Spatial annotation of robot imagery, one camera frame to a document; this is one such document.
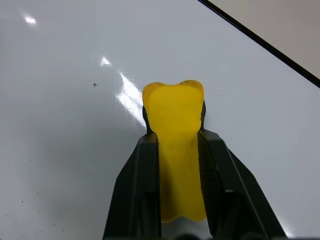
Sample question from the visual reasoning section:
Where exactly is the yellow sponge eraser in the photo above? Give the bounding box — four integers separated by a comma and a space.
141, 79, 208, 223

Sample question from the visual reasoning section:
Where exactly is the white whiteboard with black frame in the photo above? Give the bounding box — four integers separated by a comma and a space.
0, 0, 320, 240

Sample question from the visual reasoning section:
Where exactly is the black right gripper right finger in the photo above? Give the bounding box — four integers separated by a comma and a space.
196, 128, 288, 240

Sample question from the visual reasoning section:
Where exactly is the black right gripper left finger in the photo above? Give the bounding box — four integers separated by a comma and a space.
102, 131, 162, 240

